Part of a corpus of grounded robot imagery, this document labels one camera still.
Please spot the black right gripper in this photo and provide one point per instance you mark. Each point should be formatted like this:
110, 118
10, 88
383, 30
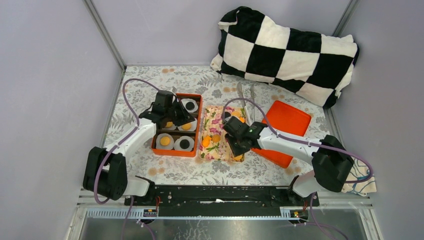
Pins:
236, 152

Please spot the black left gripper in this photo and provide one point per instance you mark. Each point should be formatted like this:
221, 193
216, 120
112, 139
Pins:
186, 117

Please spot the floral cookie tray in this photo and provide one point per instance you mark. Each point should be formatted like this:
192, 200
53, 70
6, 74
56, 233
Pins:
213, 125

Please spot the orange cookie box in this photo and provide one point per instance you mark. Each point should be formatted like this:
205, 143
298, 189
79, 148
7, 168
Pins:
178, 133

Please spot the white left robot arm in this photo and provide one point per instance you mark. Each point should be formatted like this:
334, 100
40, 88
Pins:
106, 168

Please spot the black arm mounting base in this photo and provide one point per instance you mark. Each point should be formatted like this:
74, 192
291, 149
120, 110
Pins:
221, 201

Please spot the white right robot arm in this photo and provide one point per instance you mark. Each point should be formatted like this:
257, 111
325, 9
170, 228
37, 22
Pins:
330, 162

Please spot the floral table mat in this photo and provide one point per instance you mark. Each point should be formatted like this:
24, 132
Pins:
138, 90

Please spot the black white checkered blanket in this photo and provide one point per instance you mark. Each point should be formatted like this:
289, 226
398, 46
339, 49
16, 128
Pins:
311, 65

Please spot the white blue patterned cloth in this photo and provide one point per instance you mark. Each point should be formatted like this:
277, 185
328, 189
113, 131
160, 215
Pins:
359, 172

